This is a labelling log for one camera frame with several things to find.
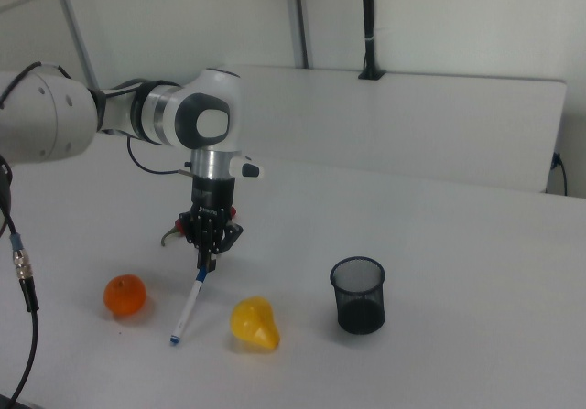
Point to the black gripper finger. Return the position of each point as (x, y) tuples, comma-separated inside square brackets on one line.
[(226, 237), (190, 230)]

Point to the white marker pen blue cap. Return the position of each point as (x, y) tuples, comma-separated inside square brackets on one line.
[(188, 306)]

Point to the red chili pepper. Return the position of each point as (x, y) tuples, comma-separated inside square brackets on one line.
[(167, 235)]

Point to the white table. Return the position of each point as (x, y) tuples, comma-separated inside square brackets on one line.
[(412, 121)]

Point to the grey aluminium frame post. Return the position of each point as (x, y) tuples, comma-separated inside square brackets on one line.
[(75, 29), (297, 15)]

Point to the black clamped camera pole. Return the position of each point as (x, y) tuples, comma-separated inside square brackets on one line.
[(368, 24)]

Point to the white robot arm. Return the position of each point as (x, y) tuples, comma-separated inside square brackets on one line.
[(46, 116)]

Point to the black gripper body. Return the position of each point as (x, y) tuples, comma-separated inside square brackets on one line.
[(213, 196)]

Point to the yellow pear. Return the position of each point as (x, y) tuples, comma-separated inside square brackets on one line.
[(252, 322)]

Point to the orange fruit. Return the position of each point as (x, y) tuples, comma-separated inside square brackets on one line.
[(124, 295)]

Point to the black mesh pen cup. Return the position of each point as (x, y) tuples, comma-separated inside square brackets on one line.
[(361, 306)]

